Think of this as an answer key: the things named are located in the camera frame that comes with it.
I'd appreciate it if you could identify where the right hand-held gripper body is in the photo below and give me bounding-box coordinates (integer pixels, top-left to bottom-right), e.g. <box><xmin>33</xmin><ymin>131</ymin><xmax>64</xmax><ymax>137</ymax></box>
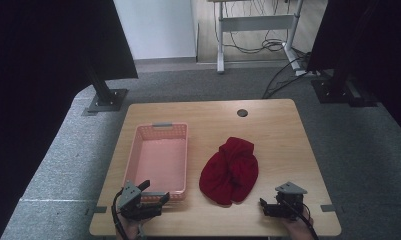
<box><xmin>273</xmin><ymin>181</ymin><xmax>308</xmax><ymax>222</ymax></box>

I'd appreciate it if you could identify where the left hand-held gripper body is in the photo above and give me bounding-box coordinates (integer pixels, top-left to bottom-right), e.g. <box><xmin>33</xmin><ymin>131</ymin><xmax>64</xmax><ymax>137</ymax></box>
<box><xmin>116</xmin><ymin>180</ymin><xmax>164</xmax><ymax>222</ymax></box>

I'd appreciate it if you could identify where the pink plastic basket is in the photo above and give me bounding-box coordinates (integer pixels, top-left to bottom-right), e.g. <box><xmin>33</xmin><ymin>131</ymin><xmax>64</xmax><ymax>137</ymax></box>
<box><xmin>122</xmin><ymin>122</ymin><xmax>189</xmax><ymax>202</ymax></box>

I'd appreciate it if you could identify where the red cloth garment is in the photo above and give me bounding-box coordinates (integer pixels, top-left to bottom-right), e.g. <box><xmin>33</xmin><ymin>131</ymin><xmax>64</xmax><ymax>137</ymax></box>
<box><xmin>198</xmin><ymin>136</ymin><xmax>260</xmax><ymax>206</ymax></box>

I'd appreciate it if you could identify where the person's left hand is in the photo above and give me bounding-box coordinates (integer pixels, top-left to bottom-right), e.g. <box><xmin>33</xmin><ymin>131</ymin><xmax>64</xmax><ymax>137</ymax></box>
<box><xmin>116</xmin><ymin>214</ymin><xmax>150</xmax><ymax>240</ymax></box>

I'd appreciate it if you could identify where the person's right hand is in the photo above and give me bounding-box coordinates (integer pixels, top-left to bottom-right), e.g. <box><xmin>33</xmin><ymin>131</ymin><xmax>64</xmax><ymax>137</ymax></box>
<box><xmin>281</xmin><ymin>213</ymin><xmax>317</xmax><ymax>240</ymax></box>

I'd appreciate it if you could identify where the black metal stand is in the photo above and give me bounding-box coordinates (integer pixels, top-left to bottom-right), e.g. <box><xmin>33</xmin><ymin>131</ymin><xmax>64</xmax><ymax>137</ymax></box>
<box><xmin>82</xmin><ymin>63</ymin><xmax>129</xmax><ymax>117</ymax></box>
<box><xmin>310</xmin><ymin>68</ymin><xmax>379</xmax><ymax>108</ymax></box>

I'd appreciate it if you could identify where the black curtain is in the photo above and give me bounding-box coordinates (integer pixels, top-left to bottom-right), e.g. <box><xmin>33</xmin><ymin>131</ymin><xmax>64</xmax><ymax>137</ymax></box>
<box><xmin>306</xmin><ymin>0</ymin><xmax>401</xmax><ymax>141</ymax></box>
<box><xmin>0</xmin><ymin>0</ymin><xmax>139</xmax><ymax>240</ymax></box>

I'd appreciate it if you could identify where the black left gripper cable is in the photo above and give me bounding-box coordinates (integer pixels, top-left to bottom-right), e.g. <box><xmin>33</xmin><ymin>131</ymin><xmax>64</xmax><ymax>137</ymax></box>
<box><xmin>110</xmin><ymin>189</ymin><xmax>129</xmax><ymax>240</ymax></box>

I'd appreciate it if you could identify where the black floor cable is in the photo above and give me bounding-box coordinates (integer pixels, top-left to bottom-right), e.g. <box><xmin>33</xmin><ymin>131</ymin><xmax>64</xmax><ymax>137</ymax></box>
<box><xmin>261</xmin><ymin>53</ymin><xmax>312</xmax><ymax>100</ymax></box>

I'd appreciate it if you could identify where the coiled cable bundle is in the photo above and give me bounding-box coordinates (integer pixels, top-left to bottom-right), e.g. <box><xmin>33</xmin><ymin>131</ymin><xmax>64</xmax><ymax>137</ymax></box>
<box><xmin>226</xmin><ymin>29</ymin><xmax>288</xmax><ymax>55</ymax></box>

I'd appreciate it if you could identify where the white desk frame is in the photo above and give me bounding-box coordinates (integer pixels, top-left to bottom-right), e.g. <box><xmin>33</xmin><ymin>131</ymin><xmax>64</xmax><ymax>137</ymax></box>
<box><xmin>207</xmin><ymin>0</ymin><xmax>308</xmax><ymax>77</ymax></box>

